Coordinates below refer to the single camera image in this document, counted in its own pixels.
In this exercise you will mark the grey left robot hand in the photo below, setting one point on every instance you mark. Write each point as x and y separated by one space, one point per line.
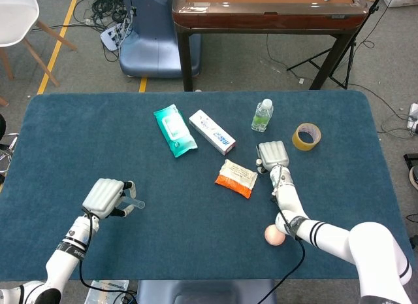
102 196

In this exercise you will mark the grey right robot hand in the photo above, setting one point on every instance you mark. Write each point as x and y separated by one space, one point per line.
274 152

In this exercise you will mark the clear glass test tube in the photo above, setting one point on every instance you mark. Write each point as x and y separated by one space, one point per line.
140 204

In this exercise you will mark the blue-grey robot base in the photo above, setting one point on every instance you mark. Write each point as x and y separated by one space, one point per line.
153 39

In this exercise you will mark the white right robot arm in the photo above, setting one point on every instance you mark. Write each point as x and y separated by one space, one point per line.
326 235

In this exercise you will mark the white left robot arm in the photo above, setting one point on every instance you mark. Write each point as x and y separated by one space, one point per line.
62 261

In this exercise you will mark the yellow tape roll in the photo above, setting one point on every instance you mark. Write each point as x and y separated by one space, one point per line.
298 142

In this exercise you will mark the clear bottle green label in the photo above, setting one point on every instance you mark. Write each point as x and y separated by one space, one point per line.
261 119

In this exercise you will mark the orange white snack packet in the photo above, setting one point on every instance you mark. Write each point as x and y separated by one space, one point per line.
236 178

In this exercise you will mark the white toothpaste box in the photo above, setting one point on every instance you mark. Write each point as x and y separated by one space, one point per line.
212 132

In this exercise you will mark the pink egg-shaped ball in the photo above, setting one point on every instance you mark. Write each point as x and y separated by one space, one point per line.
273 237

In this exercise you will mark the clear plastic bag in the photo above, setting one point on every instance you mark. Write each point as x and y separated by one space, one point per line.
107 287

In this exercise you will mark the blue velvet tablecloth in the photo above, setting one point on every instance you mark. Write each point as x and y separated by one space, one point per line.
183 245

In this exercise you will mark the green wet wipes pack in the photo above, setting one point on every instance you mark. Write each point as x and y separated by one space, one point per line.
174 130

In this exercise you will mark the black chrome stool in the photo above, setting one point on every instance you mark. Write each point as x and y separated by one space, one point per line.
6 147

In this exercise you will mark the black tripod stand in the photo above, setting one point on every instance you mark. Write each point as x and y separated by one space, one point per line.
339 55

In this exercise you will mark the brown mahjong table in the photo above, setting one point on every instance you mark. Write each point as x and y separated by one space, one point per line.
267 16

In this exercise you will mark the black floor stand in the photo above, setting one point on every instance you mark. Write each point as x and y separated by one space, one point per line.
412 173

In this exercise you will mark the grey-blue robot torso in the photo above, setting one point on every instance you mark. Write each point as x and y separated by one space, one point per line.
205 291

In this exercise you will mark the white power strip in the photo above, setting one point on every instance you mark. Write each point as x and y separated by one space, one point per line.
414 116
109 37

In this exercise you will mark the white chair wooden legs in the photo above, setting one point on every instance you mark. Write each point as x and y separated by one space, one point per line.
16 19

